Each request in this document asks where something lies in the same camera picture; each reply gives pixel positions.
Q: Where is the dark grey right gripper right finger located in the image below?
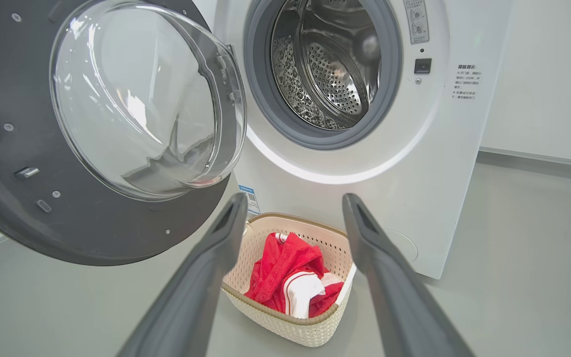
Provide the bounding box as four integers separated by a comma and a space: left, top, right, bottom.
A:
343, 193, 474, 357

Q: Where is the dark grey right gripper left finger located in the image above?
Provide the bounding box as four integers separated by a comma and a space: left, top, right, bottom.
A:
117, 193, 249, 357

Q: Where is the red and white garment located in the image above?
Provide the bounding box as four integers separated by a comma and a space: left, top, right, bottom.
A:
244, 232, 345, 319

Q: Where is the round dark washing machine door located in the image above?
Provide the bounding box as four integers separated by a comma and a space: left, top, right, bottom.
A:
0, 0, 248, 267

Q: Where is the cream perforated laundry basket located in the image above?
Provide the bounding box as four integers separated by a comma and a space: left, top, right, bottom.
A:
222, 212, 357, 348

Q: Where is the white front-loading washing machine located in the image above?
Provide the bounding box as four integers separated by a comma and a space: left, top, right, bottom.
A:
191, 0, 514, 280

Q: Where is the blue energy label sticker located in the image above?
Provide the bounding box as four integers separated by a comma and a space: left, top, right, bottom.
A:
238, 184, 262, 217

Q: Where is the white partition panel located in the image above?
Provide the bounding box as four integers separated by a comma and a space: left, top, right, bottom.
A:
479, 0, 571, 170

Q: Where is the grey warning sticker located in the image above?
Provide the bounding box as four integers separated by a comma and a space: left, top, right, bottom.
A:
403, 0, 430, 45

